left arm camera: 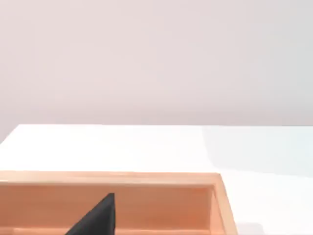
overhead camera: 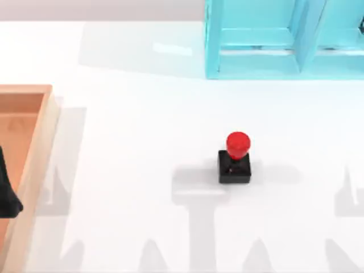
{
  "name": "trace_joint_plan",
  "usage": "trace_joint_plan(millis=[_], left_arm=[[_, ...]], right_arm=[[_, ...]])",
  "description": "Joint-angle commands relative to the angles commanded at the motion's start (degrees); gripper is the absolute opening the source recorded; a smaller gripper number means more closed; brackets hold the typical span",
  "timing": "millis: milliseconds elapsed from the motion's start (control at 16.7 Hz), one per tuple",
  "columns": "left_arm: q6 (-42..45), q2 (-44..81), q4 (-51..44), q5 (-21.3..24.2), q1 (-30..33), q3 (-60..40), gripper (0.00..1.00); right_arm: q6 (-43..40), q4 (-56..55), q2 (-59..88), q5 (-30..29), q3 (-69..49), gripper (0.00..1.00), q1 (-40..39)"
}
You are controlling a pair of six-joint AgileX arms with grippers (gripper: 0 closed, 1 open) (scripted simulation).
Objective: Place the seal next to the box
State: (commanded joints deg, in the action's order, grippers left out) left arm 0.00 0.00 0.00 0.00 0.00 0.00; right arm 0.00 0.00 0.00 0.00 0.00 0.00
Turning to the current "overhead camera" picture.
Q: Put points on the red and black stamp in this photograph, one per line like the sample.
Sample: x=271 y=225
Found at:
x=235 y=167

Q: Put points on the light blue rack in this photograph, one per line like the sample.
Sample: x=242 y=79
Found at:
x=256 y=65

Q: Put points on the shallow salmon-coloured box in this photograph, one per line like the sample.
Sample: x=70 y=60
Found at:
x=34 y=142

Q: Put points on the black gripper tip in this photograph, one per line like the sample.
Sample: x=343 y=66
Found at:
x=7 y=199

